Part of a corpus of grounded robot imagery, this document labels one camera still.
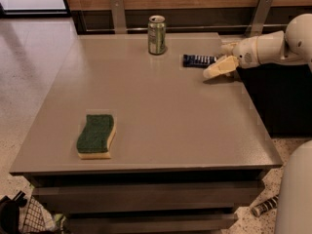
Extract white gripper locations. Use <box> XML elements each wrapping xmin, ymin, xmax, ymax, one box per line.
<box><xmin>203</xmin><ymin>36</ymin><xmax>259</xmax><ymax>79</ymax></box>

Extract striped black white handle tool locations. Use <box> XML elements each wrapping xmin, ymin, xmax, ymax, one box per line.
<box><xmin>251</xmin><ymin>195</ymin><xmax>279</xmax><ymax>217</ymax></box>

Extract lower grey drawer front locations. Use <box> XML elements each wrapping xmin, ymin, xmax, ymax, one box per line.
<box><xmin>68</xmin><ymin>214</ymin><xmax>237</xmax><ymax>234</ymax></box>

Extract right metal bracket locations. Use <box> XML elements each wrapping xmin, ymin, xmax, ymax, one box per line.
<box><xmin>245</xmin><ymin>0</ymin><xmax>273</xmax><ymax>37</ymax></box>

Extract blue rxbar blueberry wrapper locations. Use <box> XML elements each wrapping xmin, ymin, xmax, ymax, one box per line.
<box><xmin>182</xmin><ymin>55</ymin><xmax>217</xmax><ymax>68</ymax></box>

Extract upper grey drawer front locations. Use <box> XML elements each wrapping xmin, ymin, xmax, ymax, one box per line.
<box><xmin>33</xmin><ymin>181</ymin><xmax>264</xmax><ymax>215</ymax></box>

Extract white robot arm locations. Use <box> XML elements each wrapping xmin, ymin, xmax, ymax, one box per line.
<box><xmin>204</xmin><ymin>14</ymin><xmax>312</xmax><ymax>234</ymax></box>

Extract grey drawer cabinet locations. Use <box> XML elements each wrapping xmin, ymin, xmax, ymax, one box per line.
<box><xmin>11</xmin><ymin>33</ymin><xmax>282</xmax><ymax>220</ymax></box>

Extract wire mesh basket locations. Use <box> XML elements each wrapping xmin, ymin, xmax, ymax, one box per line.
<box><xmin>19</xmin><ymin>197</ymin><xmax>47</xmax><ymax>234</ymax></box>

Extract green soda can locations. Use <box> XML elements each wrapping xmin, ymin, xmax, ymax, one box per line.
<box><xmin>148</xmin><ymin>15</ymin><xmax>166</xmax><ymax>55</ymax></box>

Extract metal bracket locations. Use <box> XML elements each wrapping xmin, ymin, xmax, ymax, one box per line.
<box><xmin>109</xmin><ymin>0</ymin><xmax>127</xmax><ymax>34</ymax></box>
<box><xmin>245</xmin><ymin>0</ymin><xmax>273</xmax><ymax>37</ymax></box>

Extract black object at corner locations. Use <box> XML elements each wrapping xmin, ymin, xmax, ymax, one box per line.
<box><xmin>0</xmin><ymin>191</ymin><xmax>27</xmax><ymax>234</ymax></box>

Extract horizontal metal rail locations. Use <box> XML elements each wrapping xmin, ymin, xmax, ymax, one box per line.
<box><xmin>85</xmin><ymin>24</ymin><xmax>287</xmax><ymax>34</ymax></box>

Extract green and yellow sponge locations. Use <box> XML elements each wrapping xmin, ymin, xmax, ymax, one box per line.
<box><xmin>76</xmin><ymin>114</ymin><xmax>116</xmax><ymax>160</ymax></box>

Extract left metal bracket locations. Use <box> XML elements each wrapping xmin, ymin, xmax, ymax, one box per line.
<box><xmin>109</xmin><ymin>0</ymin><xmax>127</xmax><ymax>34</ymax></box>

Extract grey drawer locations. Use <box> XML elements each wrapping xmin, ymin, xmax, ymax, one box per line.
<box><xmin>68</xmin><ymin>214</ymin><xmax>237</xmax><ymax>234</ymax></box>
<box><xmin>33</xmin><ymin>181</ymin><xmax>264</xmax><ymax>215</ymax></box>

